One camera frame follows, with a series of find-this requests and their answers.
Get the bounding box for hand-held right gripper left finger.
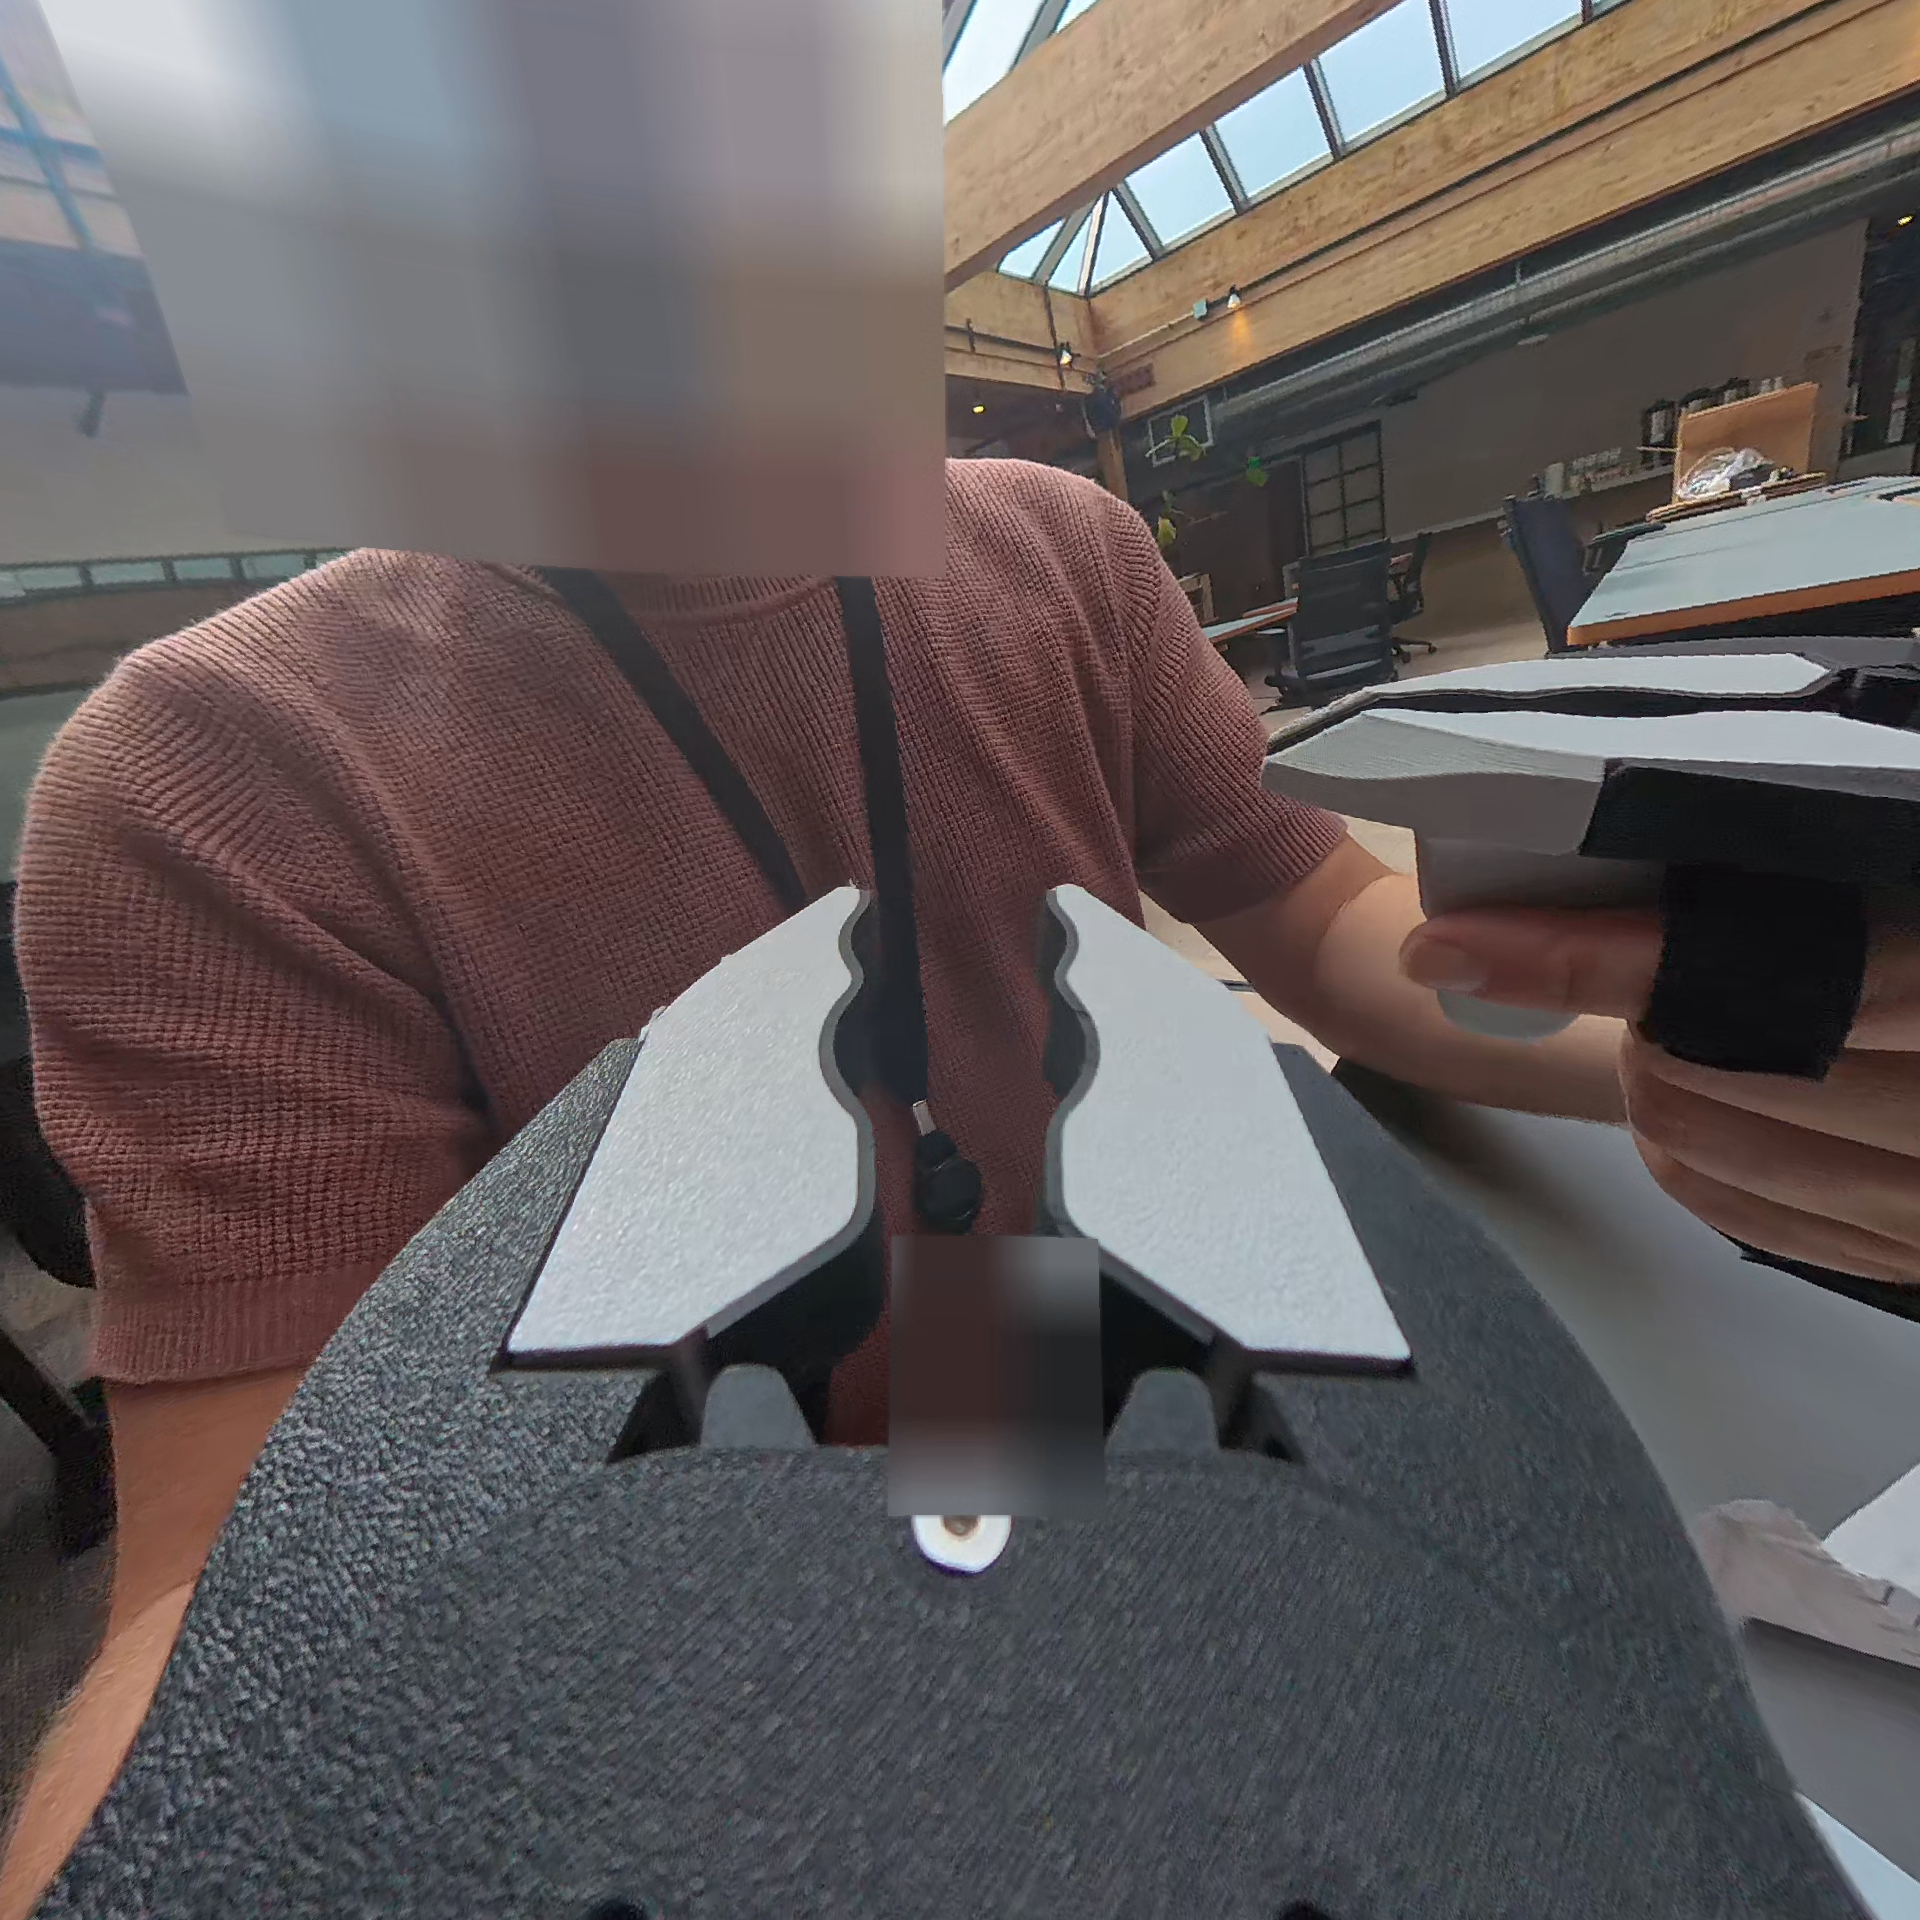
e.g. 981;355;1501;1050
507;882;886;1416

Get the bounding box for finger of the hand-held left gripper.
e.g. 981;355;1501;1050
1262;699;1920;858
1286;650;1850;742

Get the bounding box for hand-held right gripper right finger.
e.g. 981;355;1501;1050
1031;882;1415;1416

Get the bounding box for person's left forearm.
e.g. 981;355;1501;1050
1316;834;1633;1128

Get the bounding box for person's right forearm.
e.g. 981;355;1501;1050
0;1362;309;1913

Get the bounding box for person's left hand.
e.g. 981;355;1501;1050
1398;903;1920;1281

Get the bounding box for dark blue office chair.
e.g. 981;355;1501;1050
1500;495;1610;619

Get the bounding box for grey wood-edged table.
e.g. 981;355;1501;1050
1564;476;1920;651

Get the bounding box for black office chair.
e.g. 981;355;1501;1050
1265;536;1438;711
0;878;118;1562

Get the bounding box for brown cardboard box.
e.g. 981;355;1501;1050
1669;383;1827;506

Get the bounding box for green potted plant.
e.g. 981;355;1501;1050
1143;411;1274;544

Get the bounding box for torn white paper bag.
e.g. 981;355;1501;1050
1686;1497;1920;1672

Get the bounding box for black lanyard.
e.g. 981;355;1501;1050
529;568;988;1235

